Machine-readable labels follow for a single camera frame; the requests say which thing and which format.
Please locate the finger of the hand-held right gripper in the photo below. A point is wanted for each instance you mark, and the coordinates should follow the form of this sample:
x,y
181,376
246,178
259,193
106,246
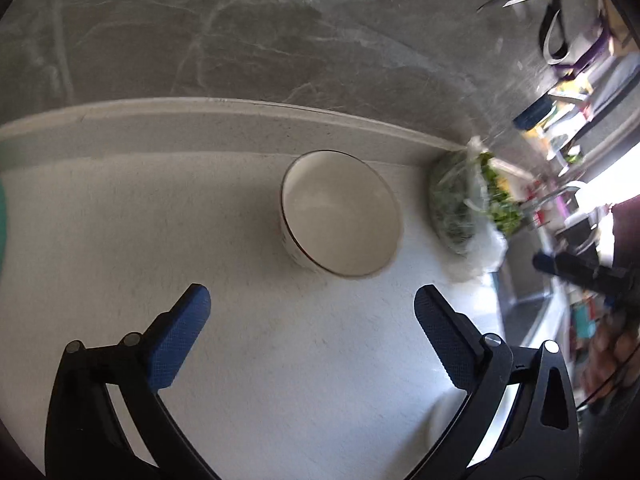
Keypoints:
x,y
552,264

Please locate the person's right hand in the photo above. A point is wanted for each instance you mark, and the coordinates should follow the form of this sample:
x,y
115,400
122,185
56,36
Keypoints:
x,y
612,350

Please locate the purple kitchen utensil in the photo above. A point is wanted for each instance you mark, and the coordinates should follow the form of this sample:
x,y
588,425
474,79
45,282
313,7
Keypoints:
x,y
587,50

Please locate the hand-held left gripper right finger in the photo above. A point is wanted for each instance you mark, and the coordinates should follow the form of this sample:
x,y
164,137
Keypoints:
x,y
445,340

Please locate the bag of leafy greens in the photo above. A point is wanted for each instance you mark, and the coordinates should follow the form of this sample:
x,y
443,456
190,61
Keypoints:
x,y
460,205

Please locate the blue box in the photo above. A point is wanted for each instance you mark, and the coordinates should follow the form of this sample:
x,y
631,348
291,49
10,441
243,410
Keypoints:
x,y
532,112

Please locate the chrome faucet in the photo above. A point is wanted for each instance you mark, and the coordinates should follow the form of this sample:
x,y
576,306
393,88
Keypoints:
x,y
555,192

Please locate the brown-rimmed white bowl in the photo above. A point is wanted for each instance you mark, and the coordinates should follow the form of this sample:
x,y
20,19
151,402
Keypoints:
x,y
340,215

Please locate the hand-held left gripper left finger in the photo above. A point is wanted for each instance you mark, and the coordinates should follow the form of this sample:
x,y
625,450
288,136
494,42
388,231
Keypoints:
x,y
180,340

